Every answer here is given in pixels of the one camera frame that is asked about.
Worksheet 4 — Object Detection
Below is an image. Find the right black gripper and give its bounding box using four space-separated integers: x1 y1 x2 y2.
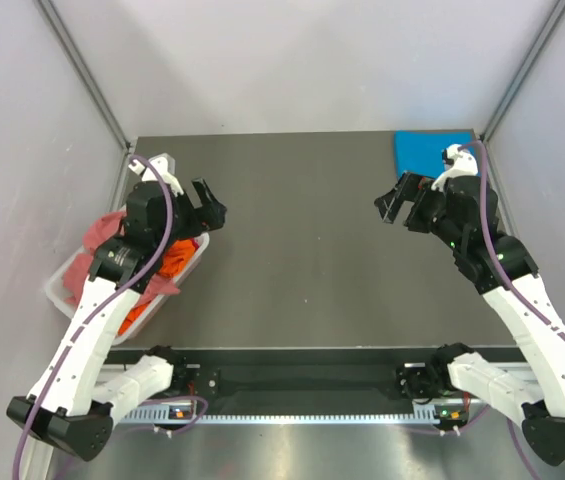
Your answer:
374 171 464 251

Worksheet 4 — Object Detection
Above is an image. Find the salmon pink t shirt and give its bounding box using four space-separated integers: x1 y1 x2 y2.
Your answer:
63 209 182 306

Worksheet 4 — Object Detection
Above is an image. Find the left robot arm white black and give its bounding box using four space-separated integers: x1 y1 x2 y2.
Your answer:
7 178 227 461

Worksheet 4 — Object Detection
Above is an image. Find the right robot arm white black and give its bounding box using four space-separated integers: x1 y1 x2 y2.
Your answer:
374 172 565 466

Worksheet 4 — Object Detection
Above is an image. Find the white plastic laundry basket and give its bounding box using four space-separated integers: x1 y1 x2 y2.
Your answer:
45 178 209 345

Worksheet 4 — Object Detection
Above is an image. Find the orange t shirt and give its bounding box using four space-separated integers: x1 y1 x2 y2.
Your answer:
118 239 199 335

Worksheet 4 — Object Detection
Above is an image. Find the folded blue t shirt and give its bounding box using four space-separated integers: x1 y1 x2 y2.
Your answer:
393 130 474 179

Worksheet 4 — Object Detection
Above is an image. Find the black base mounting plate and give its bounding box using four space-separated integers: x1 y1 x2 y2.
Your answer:
101 347 528 416

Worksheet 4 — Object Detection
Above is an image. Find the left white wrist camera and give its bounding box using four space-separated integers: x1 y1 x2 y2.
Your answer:
128 153 185 196

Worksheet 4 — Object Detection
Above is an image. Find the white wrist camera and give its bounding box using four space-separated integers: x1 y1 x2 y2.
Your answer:
128 153 185 196
431 144 478 191

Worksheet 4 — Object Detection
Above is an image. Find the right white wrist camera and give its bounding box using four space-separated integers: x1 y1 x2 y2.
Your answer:
431 144 478 191

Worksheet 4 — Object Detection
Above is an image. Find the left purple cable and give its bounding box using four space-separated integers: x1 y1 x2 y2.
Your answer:
11 154 176 480

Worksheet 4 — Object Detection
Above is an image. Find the grey slotted cable duct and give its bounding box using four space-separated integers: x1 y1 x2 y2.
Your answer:
124 402 468 426

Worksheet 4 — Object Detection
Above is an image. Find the left aluminium frame post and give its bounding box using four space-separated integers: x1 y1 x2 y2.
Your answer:
33 0 131 152

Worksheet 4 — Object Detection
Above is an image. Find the aluminium frame post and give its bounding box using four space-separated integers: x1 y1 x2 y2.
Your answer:
479 0 565 143
33 0 131 152

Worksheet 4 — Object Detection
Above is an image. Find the right aluminium frame post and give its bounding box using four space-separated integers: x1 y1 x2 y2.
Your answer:
479 0 565 143

